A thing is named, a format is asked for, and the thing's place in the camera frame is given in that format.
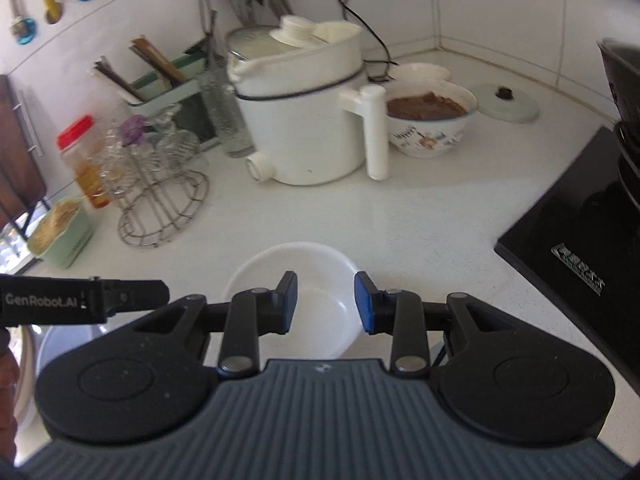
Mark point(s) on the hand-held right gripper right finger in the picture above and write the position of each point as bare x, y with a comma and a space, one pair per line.
364, 305

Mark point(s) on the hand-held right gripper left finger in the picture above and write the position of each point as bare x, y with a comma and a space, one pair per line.
289, 305

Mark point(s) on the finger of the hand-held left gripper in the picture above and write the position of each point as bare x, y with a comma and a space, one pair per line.
140, 294

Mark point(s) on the white plastic bowl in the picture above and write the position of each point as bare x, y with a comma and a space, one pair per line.
320, 270

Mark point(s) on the pale green plastic basket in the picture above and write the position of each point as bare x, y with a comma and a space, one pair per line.
70, 247

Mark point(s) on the bundle of dried noodles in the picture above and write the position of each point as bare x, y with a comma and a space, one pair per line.
52, 225

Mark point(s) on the dark wooden cutting board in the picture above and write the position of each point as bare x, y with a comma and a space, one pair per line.
15, 160

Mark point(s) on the red lid plastic jar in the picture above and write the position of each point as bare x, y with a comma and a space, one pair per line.
87, 160

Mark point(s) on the cluster of glass cups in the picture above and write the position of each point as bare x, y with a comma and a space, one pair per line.
170, 147

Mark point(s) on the purple plastic piece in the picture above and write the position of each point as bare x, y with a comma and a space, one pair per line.
134, 130

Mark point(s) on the white electric cooking pot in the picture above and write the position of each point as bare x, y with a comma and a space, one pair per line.
300, 125

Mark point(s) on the patterned enamel bowl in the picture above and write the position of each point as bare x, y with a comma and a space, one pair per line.
430, 135

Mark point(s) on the ribbed glass bottle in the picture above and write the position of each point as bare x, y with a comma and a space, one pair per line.
230, 120

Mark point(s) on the pale green chopstick holder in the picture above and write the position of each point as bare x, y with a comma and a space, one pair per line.
187, 95

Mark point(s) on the brown food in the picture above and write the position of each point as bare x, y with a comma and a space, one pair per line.
425, 106

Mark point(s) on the black induction cooktop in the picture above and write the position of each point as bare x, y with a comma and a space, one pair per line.
575, 220

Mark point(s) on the bundle of chopsticks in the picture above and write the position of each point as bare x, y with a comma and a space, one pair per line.
150, 60

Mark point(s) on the plain white bowl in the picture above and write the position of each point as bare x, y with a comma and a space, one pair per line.
420, 72

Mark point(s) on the pale lid black knob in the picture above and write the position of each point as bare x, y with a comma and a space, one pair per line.
505, 105

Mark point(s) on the black cooking pot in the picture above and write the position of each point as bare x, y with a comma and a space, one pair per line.
625, 90

